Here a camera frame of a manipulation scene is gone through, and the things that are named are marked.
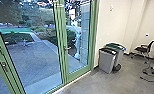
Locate green framed glass door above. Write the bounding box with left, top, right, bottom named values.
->
left=52, top=0, right=101, bottom=85

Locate grey trash bin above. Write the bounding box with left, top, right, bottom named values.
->
left=98, top=47, right=118, bottom=75

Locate grey bin with green lid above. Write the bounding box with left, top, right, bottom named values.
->
left=105, top=42, right=127, bottom=70

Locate dark green garden shrub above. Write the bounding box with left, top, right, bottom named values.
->
left=66, top=29, right=78, bottom=46

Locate black swivel chair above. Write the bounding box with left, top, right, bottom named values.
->
left=133, top=37, right=154, bottom=65

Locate brass door handle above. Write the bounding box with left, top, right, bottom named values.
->
left=63, top=45, right=73, bottom=52
left=0, top=60, right=8, bottom=68

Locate dark cable on floor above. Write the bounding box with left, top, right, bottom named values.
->
left=138, top=62, right=154, bottom=83

